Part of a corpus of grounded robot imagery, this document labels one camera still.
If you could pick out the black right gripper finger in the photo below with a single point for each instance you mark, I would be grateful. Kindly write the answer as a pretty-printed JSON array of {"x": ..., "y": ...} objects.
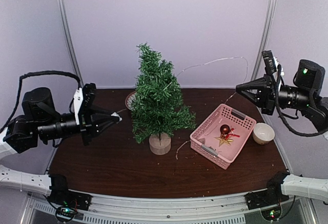
[
  {"x": 252, "y": 97},
  {"x": 257, "y": 84}
]

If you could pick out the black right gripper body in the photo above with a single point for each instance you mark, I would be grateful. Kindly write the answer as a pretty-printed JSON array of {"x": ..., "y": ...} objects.
[{"x": 268, "y": 105}]

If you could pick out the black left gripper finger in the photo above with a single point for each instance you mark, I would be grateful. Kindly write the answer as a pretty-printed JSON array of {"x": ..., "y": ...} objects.
[
  {"x": 99, "y": 112},
  {"x": 102, "y": 124}
]

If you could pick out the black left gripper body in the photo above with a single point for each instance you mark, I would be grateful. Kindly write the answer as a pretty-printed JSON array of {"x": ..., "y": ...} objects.
[{"x": 85, "y": 127}]

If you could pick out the white battery box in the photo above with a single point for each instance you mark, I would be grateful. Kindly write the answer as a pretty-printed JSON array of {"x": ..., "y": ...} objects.
[{"x": 116, "y": 116}]

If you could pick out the small green christmas tree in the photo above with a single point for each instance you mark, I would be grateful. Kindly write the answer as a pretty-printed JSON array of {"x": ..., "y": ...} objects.
[{"x": 159, "y": 98}]

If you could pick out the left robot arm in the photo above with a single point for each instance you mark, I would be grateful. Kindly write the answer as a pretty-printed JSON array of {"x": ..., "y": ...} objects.
[{"x": 41, "y": 122}]

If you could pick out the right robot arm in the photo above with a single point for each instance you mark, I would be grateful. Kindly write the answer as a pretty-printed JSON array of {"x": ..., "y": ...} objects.
[{"x": 130, "y": 169}]

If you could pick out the red christmas ball ornament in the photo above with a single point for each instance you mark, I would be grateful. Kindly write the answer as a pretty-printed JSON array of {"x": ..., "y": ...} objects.
[{"x": 225, "y": 129}]

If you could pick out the white ceramic bowl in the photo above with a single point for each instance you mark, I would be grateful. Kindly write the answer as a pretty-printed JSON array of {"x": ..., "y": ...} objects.
[{"x": 263, "y": 133}]

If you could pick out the floral patterned ceramic plate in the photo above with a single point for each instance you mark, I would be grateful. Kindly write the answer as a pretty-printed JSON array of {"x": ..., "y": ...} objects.
[{"x": 129, "y": 100}]

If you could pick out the red ribbon ornament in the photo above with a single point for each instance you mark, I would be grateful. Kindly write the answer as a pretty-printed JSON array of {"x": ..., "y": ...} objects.
[{"x": 232, "y": 133}]

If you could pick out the gold star ornament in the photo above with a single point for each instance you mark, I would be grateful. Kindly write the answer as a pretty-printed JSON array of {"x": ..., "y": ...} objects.
[{"x": 223, "y": 140}]

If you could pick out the pink perforated plastic basket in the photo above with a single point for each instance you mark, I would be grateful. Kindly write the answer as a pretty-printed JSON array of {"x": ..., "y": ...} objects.
[{"x": 203, "y": 138}]

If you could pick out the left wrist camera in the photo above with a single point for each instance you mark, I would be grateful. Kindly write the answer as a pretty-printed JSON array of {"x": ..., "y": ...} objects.
[{"x": 83, "y": 98}]

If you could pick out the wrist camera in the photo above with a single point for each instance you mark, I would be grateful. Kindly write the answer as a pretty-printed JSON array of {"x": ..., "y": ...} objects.
[
  {"x": 270, "y": 61},
  {"x": 83, "y": 98}
]

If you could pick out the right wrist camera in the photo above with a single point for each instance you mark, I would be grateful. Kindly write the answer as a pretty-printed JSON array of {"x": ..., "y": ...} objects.
[{"x": 270, "y": 61}]

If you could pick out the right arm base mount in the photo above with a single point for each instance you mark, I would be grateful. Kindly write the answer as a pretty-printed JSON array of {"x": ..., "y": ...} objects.
[{"x": 270, "y": 199}]

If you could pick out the aluminium front rail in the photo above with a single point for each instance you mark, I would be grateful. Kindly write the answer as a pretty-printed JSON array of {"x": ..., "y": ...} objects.
[{"x": 230, "y": 208}]

